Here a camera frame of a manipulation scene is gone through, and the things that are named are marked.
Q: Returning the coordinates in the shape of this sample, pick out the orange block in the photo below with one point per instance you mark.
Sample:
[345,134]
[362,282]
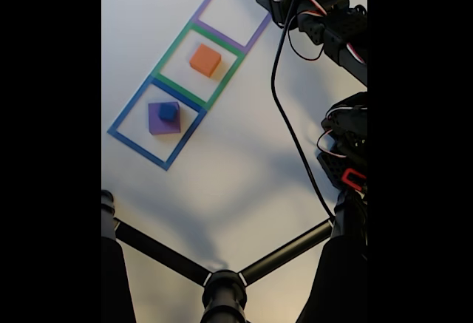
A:
[205,60]

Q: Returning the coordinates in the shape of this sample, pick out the blue tape square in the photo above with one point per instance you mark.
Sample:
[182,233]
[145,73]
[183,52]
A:
[136,150]

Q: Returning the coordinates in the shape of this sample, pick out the purple tape square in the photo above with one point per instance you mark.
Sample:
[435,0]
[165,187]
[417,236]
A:
[218,34]

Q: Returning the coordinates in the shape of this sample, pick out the small blue cube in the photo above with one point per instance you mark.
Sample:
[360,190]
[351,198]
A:
[167,112]

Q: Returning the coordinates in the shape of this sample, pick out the green tape square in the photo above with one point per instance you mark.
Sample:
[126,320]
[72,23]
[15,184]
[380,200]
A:
[181,92]

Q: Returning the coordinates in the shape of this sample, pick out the black tripod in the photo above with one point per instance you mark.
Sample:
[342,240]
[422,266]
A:
[223,293]

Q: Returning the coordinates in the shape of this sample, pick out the purple block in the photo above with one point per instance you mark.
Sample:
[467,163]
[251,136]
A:
[157,123]

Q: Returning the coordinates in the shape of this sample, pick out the red clamp part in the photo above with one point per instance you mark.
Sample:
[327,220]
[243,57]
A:
[345,177]

